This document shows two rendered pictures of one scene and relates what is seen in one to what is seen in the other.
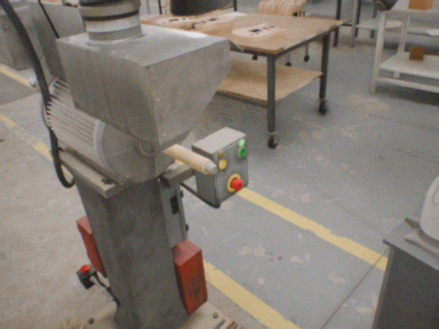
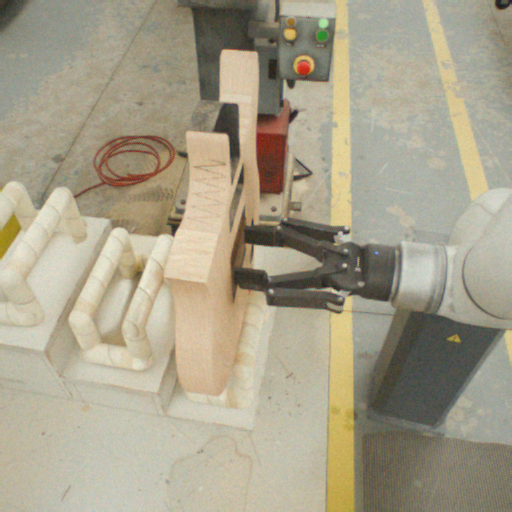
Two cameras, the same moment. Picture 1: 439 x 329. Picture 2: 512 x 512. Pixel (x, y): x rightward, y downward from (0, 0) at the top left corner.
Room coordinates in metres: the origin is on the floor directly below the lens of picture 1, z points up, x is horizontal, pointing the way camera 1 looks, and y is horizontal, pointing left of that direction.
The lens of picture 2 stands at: (-0.01, -1.00, 1.74)
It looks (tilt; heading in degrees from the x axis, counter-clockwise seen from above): 49 degrees down; 49
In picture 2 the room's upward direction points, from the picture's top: straight up
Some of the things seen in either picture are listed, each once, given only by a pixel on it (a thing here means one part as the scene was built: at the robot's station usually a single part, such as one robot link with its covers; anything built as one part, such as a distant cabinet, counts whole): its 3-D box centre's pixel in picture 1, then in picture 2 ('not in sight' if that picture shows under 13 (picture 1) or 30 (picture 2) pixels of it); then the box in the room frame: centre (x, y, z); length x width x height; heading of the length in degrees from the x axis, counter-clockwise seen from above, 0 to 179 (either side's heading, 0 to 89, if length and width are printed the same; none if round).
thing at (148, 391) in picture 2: not in sight; (141, 327); (0.15, -0.50, 0.98); 0.27 x 0.16 x 0.09; 40
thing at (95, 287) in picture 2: not in sight; (100, 275); (0.13, -0.47, 1.12); 0.20 x 0.03 x 0.03; 39
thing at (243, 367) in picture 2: not in sight; (252, 326); (0.28, -0.66, 1.04); 0.20 x 0.03 x 0.03; 39
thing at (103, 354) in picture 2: not in sight; (114, 355); (0.08, -0.56, 1.04); 0.11 x 0.03 x 0.03; 130
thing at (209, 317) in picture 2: not in sight; (222, 242); (0.25, -0.63, 1.23); 0.35 x 0.04 x 0.40; 39
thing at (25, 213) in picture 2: not in sight; (25, 212); (0.09, -0.29, 1.15); 0.03 x 0.03 x 0.09
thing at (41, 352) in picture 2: not in sight; (54, 302); (0.06, -0.38, 1.02); 0.27 x 0.15 x 0.17; 40
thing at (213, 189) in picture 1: (202, 169); (297, 41); (1.09, 0.06, 0.99); 0.24 x 0.21 x 0.26; 42
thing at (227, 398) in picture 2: not in sight; (217, 395); (0.18, -0.69, 0.96); 0.11 x 0.03 x 0.03; 130
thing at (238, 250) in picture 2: not in sight; (229, 253); (0.26, -0.64, 1.22); 0.10 x 0.03 x 0.05; 39
